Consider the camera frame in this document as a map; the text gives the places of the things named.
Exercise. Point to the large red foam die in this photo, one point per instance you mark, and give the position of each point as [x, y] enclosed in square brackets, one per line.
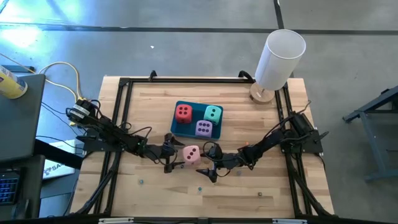
[183, 114]

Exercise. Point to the backlit keyboard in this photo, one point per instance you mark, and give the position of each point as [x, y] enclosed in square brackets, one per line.
[7, 189]

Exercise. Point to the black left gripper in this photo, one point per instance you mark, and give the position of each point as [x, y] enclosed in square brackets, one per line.
[160, 152]

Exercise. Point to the blue-grey metal stand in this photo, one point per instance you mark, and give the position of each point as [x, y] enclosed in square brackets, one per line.
[373, 137]

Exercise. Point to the silver aluminium bar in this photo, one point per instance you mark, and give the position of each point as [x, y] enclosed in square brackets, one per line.
[289, 221]
[115, 220]

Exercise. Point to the black aluminium table frame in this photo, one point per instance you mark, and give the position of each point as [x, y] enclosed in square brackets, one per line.
[202, 80]

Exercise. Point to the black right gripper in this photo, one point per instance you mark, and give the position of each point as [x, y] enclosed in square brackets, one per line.
[230, 160]

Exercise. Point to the white shade wooden base lamp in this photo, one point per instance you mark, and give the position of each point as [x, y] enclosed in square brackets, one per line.
[280, 59]

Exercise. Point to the large purple foam die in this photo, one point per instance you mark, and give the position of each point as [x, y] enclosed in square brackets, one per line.
[204, 128]

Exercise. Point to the yellow cylindrical canister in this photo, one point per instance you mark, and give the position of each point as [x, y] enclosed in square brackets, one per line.
[11, 85]

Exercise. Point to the grey desk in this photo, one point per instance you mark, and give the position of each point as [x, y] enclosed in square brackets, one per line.
[18, 118]

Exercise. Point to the white printed box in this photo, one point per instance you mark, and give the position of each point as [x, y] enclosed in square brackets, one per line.
[57, 166]

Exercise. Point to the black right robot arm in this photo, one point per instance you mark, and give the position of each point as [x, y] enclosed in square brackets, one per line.
[270, 138]

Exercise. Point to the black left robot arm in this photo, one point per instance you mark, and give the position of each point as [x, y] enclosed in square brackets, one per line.
[105, 127]

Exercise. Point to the large green foam die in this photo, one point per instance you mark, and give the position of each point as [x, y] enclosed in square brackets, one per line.
[213, 115]

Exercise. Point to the teal plastic tray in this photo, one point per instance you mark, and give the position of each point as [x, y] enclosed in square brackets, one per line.
[180, 130]

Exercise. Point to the large pink foam die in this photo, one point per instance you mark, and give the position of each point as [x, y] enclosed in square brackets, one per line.
[191, 155]

